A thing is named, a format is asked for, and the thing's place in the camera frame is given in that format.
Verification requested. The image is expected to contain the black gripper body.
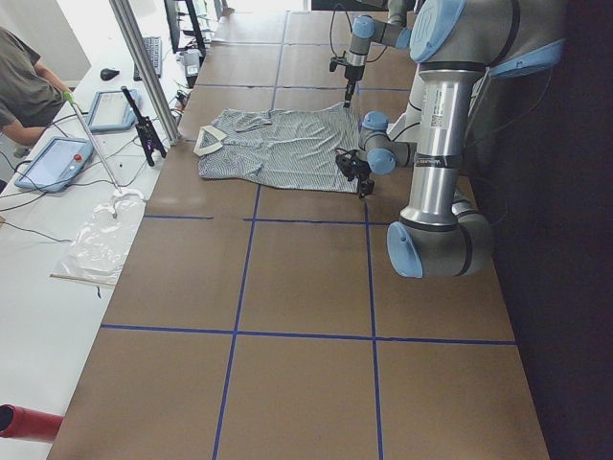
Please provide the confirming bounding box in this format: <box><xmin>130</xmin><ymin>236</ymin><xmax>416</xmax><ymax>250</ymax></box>
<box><xmin>329</xmin><ymin>55</ymin><xmax>365</xmax><ymax>82</ymax></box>
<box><xmin>335</xmin><ymin>149</ymin><xmax>370</xmax><ymax>181</ymax></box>

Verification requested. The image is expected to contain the navy white striped polo shirt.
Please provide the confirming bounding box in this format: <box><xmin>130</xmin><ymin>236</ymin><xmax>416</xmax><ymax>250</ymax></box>
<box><xmin>193</xmin><ymin>103</ymin><xmax>358</xmax><ymax>193</ymax></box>

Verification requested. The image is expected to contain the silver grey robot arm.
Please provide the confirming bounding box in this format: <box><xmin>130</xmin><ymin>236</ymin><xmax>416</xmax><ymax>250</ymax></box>
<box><xmin>330</xmin><ymin>1</ymin><xmax>567</xmax><ymax>278</ymax></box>
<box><xmin>329</xmin><ymin>1</ymin><xmax>423</xmax><ymax>108</ymax></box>

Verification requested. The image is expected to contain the black keyboard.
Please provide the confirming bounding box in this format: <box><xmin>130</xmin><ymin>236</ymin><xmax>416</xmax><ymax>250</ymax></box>
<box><xmin>143</xmin><ymin>36</ymin><xmax>163</xmax><ymax>78</ymax></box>

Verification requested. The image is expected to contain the far blue teach pendant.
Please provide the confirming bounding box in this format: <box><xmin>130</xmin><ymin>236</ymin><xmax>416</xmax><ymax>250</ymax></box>
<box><xmin>87</xmin><ymin>90</ymin><xmax>136</xmax><ymax>133</ymax></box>

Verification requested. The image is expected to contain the blue teach pendant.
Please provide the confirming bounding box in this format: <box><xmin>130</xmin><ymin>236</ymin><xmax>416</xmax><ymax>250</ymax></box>
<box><xmin>87</xmin><ymin>90</ymin><xmax>136</xmax><ymax>133</ymax></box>
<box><xmin>14</xmin><ymin>136</ymin><xmax>94</xmax><ymax>193</ymax></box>

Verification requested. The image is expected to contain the black computer mouse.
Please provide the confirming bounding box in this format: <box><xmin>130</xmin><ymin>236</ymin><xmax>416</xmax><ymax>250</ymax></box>
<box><xmin>100</xmin><ymin>68</ymin><xmax>120</xmax><ymax>81</ymax></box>

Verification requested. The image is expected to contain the clear plastic bag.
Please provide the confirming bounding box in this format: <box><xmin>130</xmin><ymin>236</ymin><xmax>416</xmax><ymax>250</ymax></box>
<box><xmin>50</xmin><ymin>194</ymin><xmax>146</xmax><ymax>287</ymax></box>

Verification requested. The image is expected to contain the metal rod with green tip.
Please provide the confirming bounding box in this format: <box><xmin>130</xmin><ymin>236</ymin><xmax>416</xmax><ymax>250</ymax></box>
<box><xmin>62</xmin><ymin>91</ymin><xmax>122</xmax><ymax>219</ymax></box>

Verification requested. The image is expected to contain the near blue teach pendant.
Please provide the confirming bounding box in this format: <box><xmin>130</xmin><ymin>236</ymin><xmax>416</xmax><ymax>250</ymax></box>
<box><xmin>14</xmin><ymin>136</ymin><xmax>94</xmax><ymax>193</ymax></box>

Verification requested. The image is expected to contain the person in grey shirt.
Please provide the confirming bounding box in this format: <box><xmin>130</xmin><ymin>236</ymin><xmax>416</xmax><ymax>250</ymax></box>
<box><xmin>1</xmin><ymin>28</ymin><xmax>71</xmax><ymax>148</ymax></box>

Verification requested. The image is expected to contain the red cylinder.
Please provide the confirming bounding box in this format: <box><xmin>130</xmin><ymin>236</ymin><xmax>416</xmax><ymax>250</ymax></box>
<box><xmin>1</xmin><ymin>404</ymin><xmax>63</xmax><ymax>443</ymax></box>

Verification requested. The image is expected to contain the aluminium frame post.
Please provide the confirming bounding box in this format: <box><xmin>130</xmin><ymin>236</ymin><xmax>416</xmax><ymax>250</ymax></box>
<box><xmin>109</xmin><ymin>0</ymin><xmax>180</xmax><ymax>146</ymax></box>

